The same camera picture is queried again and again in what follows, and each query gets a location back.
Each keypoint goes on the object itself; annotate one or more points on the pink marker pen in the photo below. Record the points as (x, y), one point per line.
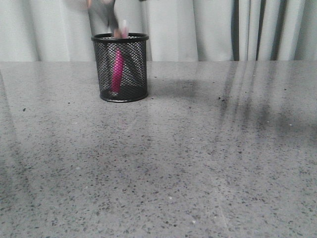
(117, 73)

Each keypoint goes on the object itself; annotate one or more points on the grey orange scissors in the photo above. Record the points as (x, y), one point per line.
(105, 10)

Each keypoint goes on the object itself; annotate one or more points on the black mesh pen bin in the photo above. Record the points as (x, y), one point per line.
(134, 85)

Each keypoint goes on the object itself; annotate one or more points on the grey curtain backdrop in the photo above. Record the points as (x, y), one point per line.
(179, 30)

